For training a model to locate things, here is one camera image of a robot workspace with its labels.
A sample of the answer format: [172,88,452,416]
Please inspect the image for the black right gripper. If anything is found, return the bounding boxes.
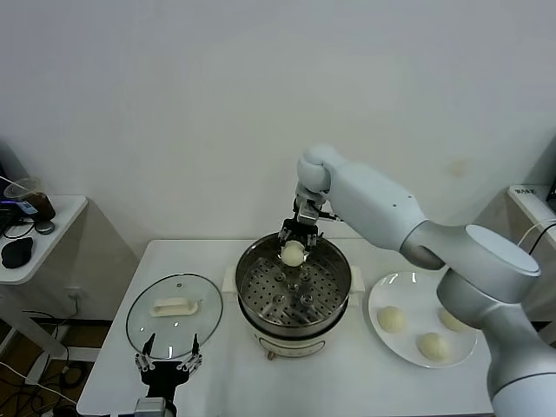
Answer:
[277,218,321,261]

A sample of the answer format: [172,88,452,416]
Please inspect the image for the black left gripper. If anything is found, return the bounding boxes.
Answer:
[133,332,204,400]

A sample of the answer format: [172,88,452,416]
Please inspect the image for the white steamed baozi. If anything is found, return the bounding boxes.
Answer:
[438,307,468,334]
[377,306,407,334]
[415,332,451,362]
[280,241,305,268]

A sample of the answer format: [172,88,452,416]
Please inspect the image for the steel steamer basket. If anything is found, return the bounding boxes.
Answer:
[222,232,365,338]

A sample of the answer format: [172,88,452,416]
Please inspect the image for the cream electric cooker base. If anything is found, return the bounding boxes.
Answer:
[237,299,348,362]

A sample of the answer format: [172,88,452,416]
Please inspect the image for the white round plate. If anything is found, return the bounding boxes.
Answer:
[367,272,479,370]

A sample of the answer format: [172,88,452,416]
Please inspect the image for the black computer mouse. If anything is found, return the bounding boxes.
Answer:
[1,237,35,269]

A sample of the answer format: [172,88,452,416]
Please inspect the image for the plastic cup iced coffee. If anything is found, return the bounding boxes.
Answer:
[3,176,57,222]

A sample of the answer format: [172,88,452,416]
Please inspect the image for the black printed box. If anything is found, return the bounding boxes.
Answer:
[0,197,28,228]

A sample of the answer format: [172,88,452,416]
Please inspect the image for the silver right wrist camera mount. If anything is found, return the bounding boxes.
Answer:
[294,184,328,223]

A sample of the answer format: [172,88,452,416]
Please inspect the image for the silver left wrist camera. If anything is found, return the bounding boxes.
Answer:
[134,398,169,417]

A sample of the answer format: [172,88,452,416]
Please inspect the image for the white power cable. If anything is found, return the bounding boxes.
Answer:
[519,219,556,247]

